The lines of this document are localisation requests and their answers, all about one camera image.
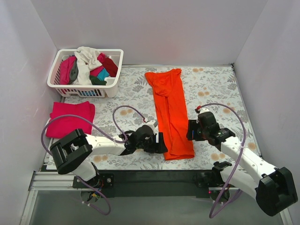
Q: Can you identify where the orange t shirt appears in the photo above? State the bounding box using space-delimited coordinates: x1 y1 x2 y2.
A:
145 68 195 160

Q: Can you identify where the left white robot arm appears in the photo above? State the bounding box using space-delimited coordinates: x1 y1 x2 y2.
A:
50 121 168 188

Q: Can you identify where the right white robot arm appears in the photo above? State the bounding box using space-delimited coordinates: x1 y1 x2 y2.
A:
187 108 298 216

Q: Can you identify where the floral patterned table mat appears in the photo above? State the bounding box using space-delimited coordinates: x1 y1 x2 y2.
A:
46 66 263 171

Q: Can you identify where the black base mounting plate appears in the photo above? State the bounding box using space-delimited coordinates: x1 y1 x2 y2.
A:
72 170 237 200

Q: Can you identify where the dark green shirt in basket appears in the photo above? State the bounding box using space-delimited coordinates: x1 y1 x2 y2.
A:
90 75 107 86

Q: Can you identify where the teal shirt in basket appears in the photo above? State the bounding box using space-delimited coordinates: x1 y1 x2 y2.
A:
97 68 110 81

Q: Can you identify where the dark red shirt in basket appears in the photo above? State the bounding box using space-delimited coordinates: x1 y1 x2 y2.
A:
102 58 118 77

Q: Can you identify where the folded magenta t shirt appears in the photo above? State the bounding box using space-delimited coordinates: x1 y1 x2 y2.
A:
46 101 96 139

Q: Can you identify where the white plastic laundry basket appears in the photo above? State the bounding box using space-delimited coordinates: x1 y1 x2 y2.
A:
47 47 123 98

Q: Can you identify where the folded white shirt under magenta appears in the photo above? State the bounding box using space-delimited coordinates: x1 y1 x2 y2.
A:
44 118 51 135

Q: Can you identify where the grey shirt in basket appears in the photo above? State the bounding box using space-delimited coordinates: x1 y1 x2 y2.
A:
68 61 78 84

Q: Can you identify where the white shirt in basket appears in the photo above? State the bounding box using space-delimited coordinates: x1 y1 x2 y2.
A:
74 46 102 85

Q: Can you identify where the magenta shirt in basket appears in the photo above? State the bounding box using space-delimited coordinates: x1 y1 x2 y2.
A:
59 55 104 85

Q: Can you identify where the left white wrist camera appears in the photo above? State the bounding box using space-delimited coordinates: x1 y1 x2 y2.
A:
145 120 158 133

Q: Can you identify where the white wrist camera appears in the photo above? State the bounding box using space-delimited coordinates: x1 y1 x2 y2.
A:
145 120 158 133
195 106 210 114

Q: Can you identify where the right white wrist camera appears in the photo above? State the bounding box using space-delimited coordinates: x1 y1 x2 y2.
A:
195 106 210 114

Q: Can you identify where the aluminium frame rail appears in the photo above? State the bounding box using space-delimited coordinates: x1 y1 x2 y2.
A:
29 170 240 191

